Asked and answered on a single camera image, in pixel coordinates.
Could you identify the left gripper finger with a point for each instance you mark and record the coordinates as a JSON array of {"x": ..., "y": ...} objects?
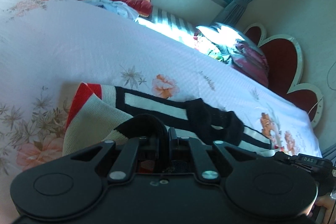
[
  {"x": 164, "y": 151},
  {"x": 175, "y": 150}
]

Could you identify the striped knit sweater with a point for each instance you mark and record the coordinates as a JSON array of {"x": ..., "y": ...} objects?
[{"x": 104, "y": 112}]

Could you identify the person's right hand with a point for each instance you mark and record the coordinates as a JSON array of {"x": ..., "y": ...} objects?
[{"x": 323, "y": 210}]

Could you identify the maroon folded quilt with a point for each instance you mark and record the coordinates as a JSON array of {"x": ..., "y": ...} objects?
[{"x": 250, "y": 60}]

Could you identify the red white scalloped headboard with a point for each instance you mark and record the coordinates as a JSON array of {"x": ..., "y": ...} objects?
[{"x": 285, "y": 59}]

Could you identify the light blue crumpled cloth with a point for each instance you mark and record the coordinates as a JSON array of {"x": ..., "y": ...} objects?
[{"x": 116, "y": 7}]

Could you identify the floral white bed sheet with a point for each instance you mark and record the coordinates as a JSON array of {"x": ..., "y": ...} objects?
[{"x": 50, "y": 47}]

